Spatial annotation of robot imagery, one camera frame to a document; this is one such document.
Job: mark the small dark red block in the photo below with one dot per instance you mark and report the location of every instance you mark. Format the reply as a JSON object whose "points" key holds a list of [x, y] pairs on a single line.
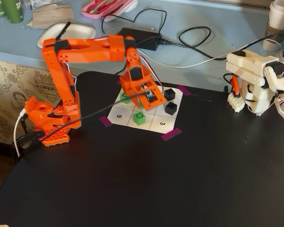
{"points": [[171, 134]]}

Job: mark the white square plate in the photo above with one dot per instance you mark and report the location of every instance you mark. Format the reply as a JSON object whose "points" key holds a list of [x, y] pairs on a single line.
{"points": [[80, 30]]}

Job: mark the green cube with circle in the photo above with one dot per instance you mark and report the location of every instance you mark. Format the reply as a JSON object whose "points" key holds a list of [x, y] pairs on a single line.
{"points": [[140, 104], [125, 99], [139, 117]]}

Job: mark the pink pencil case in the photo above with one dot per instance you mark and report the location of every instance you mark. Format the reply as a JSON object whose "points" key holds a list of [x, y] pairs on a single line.
{"points": [[94, 14]]}

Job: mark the floral patterned fabric panel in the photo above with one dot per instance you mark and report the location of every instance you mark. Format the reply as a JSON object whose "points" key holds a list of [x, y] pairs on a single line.
{"points": [[4, 94]]}

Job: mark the black plastic fork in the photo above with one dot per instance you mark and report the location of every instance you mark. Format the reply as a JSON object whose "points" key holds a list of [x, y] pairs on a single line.
{"points": [[63, 29]]}

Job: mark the black table clamp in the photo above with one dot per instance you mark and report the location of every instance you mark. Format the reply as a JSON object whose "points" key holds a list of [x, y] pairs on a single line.
{"points": [[28, 138]]}

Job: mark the tall green paper cup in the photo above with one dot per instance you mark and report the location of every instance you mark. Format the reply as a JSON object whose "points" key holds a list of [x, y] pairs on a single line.
{"points": [[14, 11]]}

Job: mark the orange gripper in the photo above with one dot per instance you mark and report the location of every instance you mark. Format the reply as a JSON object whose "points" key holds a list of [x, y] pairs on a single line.
{"points": [[129, 91]]}

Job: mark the clear plastic bottle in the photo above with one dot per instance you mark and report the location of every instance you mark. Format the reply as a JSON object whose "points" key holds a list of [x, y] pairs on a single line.
{"points": [[35, 3]]}

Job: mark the small orange clamp piece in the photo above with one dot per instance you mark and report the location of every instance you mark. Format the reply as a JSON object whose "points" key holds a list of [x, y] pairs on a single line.
{"points": [[235, 86]]}

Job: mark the white paper coffee cup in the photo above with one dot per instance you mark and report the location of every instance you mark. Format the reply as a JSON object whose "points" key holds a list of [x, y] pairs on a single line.
{"points": [[280, 19]]}

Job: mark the white studded block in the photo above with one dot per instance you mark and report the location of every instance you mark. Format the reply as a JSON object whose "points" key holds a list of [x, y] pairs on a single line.
{"points": [[236, 104]]}

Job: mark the black power adapter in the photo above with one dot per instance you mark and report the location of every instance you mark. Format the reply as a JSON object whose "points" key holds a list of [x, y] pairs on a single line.
{"points": [[146, 39]]}

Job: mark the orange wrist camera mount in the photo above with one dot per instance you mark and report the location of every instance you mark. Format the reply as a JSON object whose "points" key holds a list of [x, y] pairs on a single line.
{"points": [[153, 102]]}

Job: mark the brown paper napkin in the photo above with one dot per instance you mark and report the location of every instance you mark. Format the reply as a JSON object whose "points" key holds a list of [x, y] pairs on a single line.
{"points": [[52, 14]]}

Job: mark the magenta tape strip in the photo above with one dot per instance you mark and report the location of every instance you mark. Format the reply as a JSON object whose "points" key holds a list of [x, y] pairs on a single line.
{"points": [[105, 121], [183, 89], [118, 82]]}

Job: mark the white numbered grid paper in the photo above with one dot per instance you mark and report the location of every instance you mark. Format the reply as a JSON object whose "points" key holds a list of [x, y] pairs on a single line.
{"points": [[153, 121]]}

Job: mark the black cube with cross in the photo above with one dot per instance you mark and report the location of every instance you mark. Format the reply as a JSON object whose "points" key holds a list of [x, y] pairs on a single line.
{"points": [[169, 94], [171, 108]]}

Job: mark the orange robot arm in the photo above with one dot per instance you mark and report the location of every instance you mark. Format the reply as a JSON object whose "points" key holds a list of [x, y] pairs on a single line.
{"points": [[61, 82]]}

